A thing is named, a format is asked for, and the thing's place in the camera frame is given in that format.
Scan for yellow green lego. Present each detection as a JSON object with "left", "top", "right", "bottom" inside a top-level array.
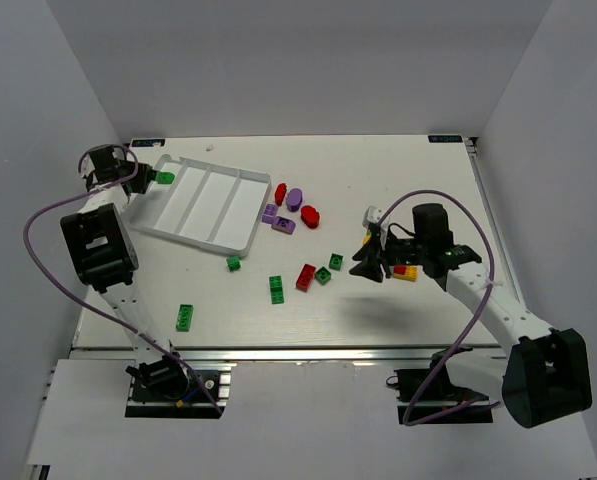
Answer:
[{"left": 362, "top": 229, "right": 371, "bottom": 245}]

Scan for red rectangular lego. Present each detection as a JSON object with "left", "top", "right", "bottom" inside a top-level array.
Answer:
[{"left": 295, "top": 264, "right": 316, "bottom": 292}]

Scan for green square lego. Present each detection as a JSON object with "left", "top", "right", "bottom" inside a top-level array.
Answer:
[{"left": 155, "top": 171, "right": 175, "bottom": 185}]

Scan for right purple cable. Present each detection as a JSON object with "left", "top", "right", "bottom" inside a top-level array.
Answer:
[{"left": 377, "top": 189, "right": 502, "bottom": 427}]

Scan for purple curved lego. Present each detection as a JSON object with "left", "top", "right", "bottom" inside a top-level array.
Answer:
[{"left": 271, "top": 216, "right": 296, "bottom": 235}]

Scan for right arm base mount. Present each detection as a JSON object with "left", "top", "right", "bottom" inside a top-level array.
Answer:
[{"left": 385, "top": 351, "right": 493, "bottom": 425}]

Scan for white divided sorting tray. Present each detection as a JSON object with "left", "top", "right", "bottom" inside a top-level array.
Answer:
[{"left": 124, "top": 155, "right": 271, "bottom": 258}]

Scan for red yellow lego stack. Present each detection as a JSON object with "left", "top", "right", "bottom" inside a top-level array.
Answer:
[{"left": 392, "top": 265, "right": 418, "bottom": 282}]

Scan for green long lego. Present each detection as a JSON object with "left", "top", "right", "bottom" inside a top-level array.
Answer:
[{"left": 175, "top": 304, "right": 194, "bottom": 332}]

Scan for small green number lego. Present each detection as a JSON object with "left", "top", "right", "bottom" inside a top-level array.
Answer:
[{"left": 226, "top": 256, "right": 241, "bottom": 272}]

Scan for green flat lego right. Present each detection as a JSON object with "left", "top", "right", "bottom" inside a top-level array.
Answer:
[{"left": 329, "top": 253, "right": 343, "bottom": 271}]

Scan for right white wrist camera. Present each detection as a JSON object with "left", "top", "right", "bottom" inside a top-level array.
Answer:
[{"left": 362, "top": 206, "right": 383, "bottom": 229}]

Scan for purple square lego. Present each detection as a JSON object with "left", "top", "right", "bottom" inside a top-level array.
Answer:
[{"left": 261, "top": 203, "right": 278, "bottom": 225}]

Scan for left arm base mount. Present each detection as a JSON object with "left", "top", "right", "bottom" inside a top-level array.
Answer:
[{"left": 125, "top": 356, "right": 228, "bottom": 420}]

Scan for green stacked lego pair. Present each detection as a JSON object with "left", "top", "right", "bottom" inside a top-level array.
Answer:
[{"left": 269, "top": 275, "right": 284, "bottom": 305}]

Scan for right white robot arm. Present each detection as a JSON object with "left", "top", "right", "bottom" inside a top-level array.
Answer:
[{"left": 350, "top": 203, "right": 592, "bottom": 428}]

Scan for red rounded lego upper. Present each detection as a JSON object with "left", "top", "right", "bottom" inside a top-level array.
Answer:
[{"left": 274, "top": 183, "right": 288, "bottom": 206}]

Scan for purple cable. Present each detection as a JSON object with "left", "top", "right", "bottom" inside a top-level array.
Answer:
[
  {"left": 377, "top": 189, "right": 502, "bottom": 427},
  {"left": 22, "top": 144, "right": 224, "bottom": 416}
]

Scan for green flat lego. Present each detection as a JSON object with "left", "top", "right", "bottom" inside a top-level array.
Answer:
[
  {"left": 329, "top": 253, "right": 343, "bottom": 271},
  {"left": 314, "top": 267, "right": 332, "bottom": 285}
]

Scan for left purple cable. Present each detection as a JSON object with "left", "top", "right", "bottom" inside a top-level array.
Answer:
[{"left": 22, "top": 144, "right": 224, "bottom": 416}]

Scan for red oval lego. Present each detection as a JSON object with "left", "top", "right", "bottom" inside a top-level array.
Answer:
[{"left": 300, "top": 205, "right": 320, "bottom": 229}]

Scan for purple oval lego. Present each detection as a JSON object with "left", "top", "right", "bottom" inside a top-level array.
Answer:
[{"left": 285, "top": 188, "right": 303, "bottom": 212}]

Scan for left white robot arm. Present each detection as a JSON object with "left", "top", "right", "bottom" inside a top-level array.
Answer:
[{"left": 60, "top": 145, "right": 190, "bottom": 401}]

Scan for green flat lego left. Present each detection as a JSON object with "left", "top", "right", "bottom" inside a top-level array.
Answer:
[{"left": 314, "top": 267, "right": 332, "bottom": 285}]

